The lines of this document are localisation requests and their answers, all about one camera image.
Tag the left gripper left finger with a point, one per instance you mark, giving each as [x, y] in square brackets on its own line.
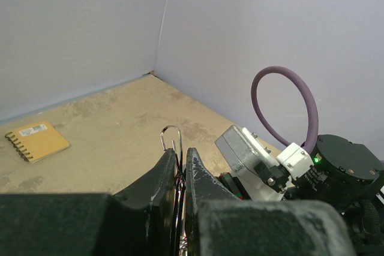
[137, 220]

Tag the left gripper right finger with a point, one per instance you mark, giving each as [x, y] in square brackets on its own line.
[219, 223]

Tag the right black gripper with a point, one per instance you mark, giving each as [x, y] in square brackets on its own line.
[364, 218]

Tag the silver metal keyring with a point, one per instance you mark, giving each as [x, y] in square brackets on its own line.
[178, 236]

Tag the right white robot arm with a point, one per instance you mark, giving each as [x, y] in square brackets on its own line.
[343, 174]

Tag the brown spiral notebook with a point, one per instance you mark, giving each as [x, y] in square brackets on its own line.
[37, 141]

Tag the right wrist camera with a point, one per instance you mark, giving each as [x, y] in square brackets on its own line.
[254, 173]

